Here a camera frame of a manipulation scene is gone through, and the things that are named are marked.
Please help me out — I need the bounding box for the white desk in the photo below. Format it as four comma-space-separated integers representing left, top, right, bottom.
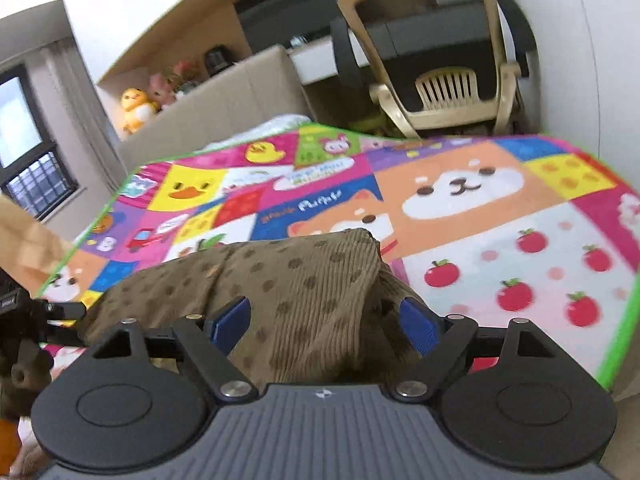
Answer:
287, 37, 368, 86

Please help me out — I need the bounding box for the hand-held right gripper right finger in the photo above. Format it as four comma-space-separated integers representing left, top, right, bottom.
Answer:
391, 296, 553, 403

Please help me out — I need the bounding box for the grey curtain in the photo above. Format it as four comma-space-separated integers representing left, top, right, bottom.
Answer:
30, 35, 123, 196

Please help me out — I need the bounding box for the beige mesh office chair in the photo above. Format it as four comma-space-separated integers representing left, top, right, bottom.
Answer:
330, 0, 538, 140

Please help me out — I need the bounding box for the tan wooden furniture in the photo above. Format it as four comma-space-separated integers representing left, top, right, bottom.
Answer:
0, 194, 73, 288

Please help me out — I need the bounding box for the black computer monitor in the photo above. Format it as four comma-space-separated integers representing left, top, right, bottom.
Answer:
234, 0, 353, 52

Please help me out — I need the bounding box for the pink plush toy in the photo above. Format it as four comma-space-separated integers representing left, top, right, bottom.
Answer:
147, 72, 177, 107

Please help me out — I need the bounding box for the brown dotted corduroy garment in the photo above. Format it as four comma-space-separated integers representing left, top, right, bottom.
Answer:
82, 227, 426, 386

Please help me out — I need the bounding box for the yellow duck plush toy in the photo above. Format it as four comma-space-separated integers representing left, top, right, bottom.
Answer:
120, 87, 162, 135

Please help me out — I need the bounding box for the person's brown fuzzy clothing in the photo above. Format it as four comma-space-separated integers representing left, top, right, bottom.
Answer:
0, 345, 56, 480

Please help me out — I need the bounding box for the beige padded bed headboard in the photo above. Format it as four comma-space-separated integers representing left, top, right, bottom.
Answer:
120, 45, 321, 171

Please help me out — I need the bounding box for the barred window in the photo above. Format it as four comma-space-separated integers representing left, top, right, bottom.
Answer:
0, 72, 81, 222

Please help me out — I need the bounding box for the colourful cartoon printed blanket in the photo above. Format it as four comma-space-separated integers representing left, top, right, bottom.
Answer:
40, 122, 640, 391

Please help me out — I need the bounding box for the potted plant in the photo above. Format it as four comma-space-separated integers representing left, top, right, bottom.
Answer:
167, 60, 203, 95

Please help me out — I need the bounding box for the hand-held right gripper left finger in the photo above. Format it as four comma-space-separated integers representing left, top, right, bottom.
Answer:
90, 296, 253, 403

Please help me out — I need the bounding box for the black round appliance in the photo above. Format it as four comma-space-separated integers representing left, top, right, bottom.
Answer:
204, 46, 235, 73

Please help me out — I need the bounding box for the white wardrobe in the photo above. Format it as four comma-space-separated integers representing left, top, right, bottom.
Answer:
525, 0, 640, 161

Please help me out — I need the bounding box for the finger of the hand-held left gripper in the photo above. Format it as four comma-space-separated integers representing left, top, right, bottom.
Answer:
42, 325, 88, 348
30, 300, 87, 321

